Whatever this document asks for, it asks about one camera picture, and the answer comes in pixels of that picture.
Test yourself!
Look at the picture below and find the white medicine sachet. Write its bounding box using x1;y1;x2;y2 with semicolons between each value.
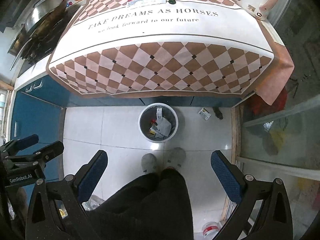
156;117;172;138

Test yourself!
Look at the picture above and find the black trousers leg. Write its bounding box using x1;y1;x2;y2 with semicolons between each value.
87;169;194;239

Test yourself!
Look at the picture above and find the red white tape roll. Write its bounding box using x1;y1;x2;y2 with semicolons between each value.
202;222;220;240

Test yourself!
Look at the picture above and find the grey slipper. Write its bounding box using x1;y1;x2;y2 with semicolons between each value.
165;147;186;170
141;153;158;174

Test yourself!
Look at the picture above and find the steel wok lid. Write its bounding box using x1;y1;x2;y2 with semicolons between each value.
24;0;66;33

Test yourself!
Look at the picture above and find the checkered pink brown tablecloth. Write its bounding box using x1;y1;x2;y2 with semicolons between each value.
46;0;294;105

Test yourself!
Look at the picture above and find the white round trash bin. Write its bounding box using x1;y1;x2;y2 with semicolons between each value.
138;103;179;143

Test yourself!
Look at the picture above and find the long white medicine box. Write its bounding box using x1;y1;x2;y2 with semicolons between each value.
156;108;163;121

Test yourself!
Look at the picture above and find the printed booklet on floor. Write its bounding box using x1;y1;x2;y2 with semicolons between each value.
199;107;211;120

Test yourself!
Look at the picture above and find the grey left slipper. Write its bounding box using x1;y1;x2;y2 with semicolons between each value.
141;153;158;174

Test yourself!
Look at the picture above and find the grey right slipper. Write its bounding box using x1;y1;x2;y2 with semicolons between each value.
165;147;186;170

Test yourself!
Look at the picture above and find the steel pot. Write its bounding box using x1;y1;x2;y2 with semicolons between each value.
8;27;29;56

